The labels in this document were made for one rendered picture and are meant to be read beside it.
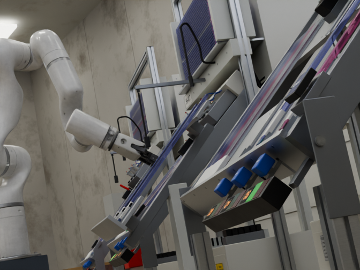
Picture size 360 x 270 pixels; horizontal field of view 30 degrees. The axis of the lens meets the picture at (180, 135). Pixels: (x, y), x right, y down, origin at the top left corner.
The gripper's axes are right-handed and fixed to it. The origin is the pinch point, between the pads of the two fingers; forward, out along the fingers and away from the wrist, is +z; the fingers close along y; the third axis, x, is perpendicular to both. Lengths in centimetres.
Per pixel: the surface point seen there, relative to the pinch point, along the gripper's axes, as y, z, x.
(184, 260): -14.1, 19.6, 28.3
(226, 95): 16.8, 17.2, -41.5
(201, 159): 13.4, 17.4, -12.6
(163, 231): 578, 117, -95
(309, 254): 12, 68, 2
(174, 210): -14.1, 10.7, 15.7
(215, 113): 17.1, 15.8, -32.8
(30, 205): 893, -45, -101
